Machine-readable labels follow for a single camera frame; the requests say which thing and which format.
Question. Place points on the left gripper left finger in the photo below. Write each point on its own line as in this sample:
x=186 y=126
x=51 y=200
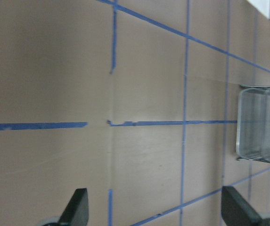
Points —
x=76 y=212

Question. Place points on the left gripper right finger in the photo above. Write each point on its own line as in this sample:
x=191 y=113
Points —
x=235 y=210

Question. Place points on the wire mesh shelf rack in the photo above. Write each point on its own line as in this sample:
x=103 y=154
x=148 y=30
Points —
x=253 y=124

